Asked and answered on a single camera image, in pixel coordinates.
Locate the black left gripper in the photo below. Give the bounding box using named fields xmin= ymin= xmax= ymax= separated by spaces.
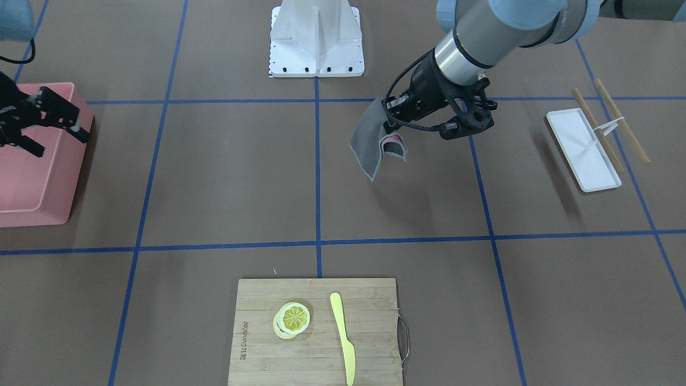
xmin=382 ymin=51 xmax=497 ymax=141

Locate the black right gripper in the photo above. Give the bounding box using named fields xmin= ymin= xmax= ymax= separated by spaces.
xmin=1 ymin=73 xmax=90 ymax=157

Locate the grey wiping cloth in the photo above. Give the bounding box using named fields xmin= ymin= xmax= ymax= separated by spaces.
xmin=349 ymin=98 xmax=407 ymax=181

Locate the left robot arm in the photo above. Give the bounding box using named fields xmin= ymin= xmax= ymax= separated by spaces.
xmin=370 ymin=1 xmax=684 ymax=140

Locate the pink plastic bin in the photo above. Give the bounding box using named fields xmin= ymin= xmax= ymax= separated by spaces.
xmin=1 ymin=81 xmax=94 ymax=228

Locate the wooden rack rod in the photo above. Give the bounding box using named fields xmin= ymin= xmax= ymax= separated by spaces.
xmin=571 ymin=87 xmax=627 ymax=174
xmin=593 ymin=78 xmax=651 ymax=165

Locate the white rack tray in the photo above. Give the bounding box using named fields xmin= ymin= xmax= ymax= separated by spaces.
xmin=546 ymin=108 xmax=622 ymax=193

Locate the bamboo cutting board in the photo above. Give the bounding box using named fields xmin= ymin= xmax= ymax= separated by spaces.
xmin=227 ymin=278 xmax=404 ymax=385

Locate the yellow lemon slice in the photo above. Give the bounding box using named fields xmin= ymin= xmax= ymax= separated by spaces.
xmin=272 ymin=301 xmax=311 ymax=339

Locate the yellow plastic knife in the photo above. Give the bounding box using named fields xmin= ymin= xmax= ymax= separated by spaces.
xmin=329 ymin=292 xmax=357 ymax=385

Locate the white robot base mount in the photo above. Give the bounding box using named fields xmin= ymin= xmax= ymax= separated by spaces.
xmin=268 ymin=1 xmax=365 ymax=78

